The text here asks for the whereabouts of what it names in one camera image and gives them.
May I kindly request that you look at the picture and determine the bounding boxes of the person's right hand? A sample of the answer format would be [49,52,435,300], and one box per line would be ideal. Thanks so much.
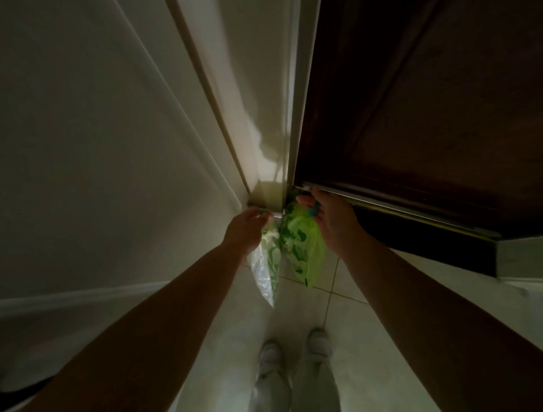
[296,187,367,255]

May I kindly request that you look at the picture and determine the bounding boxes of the person's left hand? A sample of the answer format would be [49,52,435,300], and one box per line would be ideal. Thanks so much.
[222,208,274,256]

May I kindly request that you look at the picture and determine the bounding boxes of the green printed plastic bag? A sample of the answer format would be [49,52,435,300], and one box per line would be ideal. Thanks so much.
[278,202,327,289]

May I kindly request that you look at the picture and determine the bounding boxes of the clear plastic bag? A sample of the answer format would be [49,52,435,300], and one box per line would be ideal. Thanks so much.
[247,218,283,308]

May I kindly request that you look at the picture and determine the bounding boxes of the metal door handle bar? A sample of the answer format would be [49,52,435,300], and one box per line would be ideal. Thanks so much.
[302,182,501,242]

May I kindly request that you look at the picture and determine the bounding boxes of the dark brown wooden door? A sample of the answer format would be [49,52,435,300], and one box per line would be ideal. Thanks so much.
[293,0,543,278]

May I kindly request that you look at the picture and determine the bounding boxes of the person's left forearm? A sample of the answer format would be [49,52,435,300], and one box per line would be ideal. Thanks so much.
[17,240,249,412]

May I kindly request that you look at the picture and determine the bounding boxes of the person's right forearm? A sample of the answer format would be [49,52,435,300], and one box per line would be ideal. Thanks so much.
[339,231,543,412]

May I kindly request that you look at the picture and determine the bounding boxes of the person's right white shoe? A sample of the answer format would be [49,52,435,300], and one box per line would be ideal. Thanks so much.
[306,328,333,359]

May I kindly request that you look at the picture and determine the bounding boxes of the person's white shoe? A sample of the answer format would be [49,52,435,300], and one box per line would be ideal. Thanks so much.
[257,341,284,380]
[306,328,333,359]

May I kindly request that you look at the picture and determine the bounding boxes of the person's left white shoe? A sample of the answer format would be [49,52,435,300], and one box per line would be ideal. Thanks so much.
[257,341,284,380]

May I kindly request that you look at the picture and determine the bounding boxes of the person's left leg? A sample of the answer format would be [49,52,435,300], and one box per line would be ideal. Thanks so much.
[248,369,293,412]

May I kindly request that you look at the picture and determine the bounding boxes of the person's leg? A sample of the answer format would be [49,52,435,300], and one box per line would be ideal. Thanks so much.
[292,356,342,412]
[248,369,293,412]

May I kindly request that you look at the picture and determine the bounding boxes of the person's right leg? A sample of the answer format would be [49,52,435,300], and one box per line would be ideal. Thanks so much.
[292,356,342,412]

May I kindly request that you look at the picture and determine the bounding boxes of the white baseboard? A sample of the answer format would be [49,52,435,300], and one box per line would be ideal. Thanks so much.
[0,280,172,319]

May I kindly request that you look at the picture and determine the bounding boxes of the white door frame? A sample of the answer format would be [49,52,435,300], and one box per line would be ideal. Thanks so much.
[282,0,322,200]

